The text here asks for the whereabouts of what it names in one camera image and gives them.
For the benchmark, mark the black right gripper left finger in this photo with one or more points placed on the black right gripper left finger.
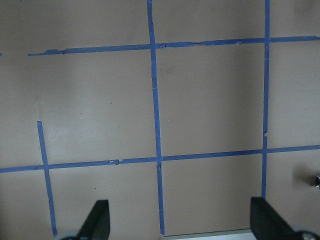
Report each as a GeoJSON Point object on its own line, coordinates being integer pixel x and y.
{"type": "Point", "coordinates": [97, 225]}

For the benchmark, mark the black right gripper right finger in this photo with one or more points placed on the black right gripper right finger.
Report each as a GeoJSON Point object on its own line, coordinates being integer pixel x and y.
{"type": "Point", "coordinates": [266, 223]}

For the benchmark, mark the small black button switch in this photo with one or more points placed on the small black button switch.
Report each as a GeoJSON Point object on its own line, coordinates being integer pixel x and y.
{"type": "Point", "coordinates": [317, 181]}

